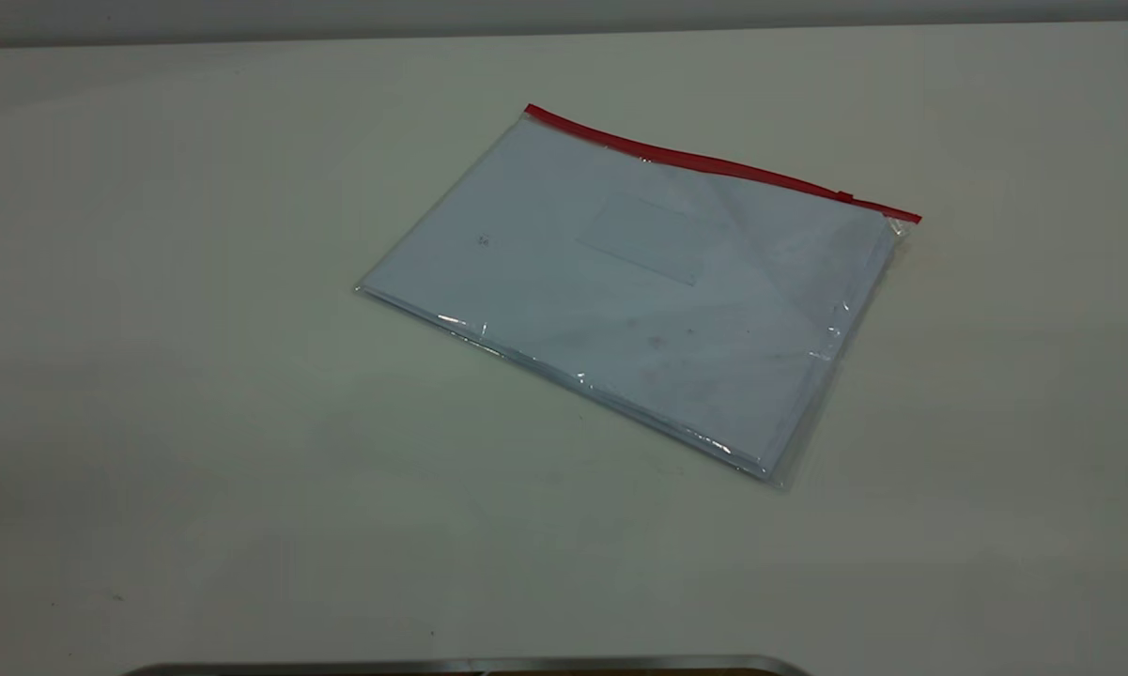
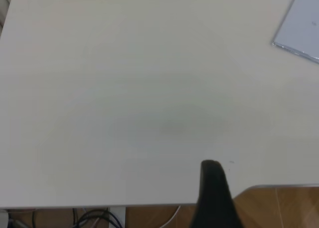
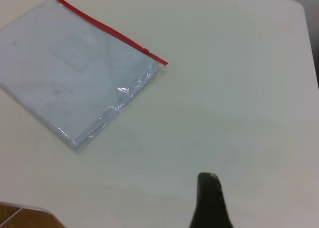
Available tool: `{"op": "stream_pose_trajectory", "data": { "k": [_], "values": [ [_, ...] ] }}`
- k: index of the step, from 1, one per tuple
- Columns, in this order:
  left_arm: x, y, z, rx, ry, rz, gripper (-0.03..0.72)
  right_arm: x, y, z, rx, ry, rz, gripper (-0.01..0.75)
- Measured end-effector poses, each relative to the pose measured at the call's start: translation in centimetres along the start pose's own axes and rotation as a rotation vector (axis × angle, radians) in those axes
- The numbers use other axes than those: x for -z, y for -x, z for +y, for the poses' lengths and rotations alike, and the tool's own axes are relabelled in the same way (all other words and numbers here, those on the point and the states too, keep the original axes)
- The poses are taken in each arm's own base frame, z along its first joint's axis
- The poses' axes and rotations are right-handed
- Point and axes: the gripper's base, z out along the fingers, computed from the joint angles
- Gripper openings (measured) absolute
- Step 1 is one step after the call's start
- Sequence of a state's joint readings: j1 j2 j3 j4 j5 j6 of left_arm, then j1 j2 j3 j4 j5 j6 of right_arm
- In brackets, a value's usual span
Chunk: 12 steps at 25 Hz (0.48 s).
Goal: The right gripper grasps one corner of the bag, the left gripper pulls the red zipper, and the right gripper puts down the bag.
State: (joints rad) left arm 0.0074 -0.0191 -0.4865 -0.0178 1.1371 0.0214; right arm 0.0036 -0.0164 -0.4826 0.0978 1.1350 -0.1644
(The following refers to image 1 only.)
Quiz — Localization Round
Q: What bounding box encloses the transparent zip bag red zipper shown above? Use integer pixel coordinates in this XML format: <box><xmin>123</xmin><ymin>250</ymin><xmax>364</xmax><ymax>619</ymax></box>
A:
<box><xmin>352</xmin><ymin>103</ymin><xmax>923</xmax><ymax>491</ymax></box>

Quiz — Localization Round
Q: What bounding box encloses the grey metal bar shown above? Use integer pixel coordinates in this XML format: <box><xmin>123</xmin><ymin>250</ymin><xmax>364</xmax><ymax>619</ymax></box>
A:
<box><xmin>122</xmin><ymin>654</ymin><xmax>813</xmax><ymax>676</ymax></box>

